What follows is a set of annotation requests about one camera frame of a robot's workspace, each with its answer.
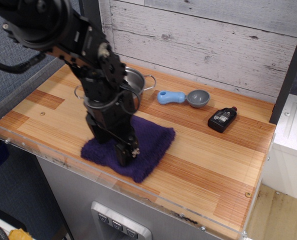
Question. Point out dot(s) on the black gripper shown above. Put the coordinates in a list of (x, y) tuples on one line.
[(111, 119)]

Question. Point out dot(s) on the purple towel cloth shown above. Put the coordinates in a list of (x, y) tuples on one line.
[(154, 141)]

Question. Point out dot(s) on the stainless steel pot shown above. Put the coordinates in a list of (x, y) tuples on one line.
[(134, 80)]

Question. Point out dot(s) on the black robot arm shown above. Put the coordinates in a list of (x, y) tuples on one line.
[(53, 27)]

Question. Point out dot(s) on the silver dispenser button panel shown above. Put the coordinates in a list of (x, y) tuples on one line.
[(115, 226)]

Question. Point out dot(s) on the blue grey ice cream scoop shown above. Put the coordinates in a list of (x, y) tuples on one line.
[(197, 98)]

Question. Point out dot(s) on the small black bottle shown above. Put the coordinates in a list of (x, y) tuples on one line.
[(222, 119)]

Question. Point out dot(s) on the clear acrylic front guard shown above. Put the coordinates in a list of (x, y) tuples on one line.
[(235, 197)]

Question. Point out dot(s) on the yellow tape object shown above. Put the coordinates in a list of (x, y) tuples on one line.
[(19, 234)]

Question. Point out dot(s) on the white side cabinet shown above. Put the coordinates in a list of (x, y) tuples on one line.
[(280, 170)]

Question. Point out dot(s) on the dark grey left post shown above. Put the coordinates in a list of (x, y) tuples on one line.
[(91, 10)]

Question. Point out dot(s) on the dark grey post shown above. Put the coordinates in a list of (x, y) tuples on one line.
[(91, 10), (285, 89)]

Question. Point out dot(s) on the dark grey right post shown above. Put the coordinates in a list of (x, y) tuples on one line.
[(285, 89)]

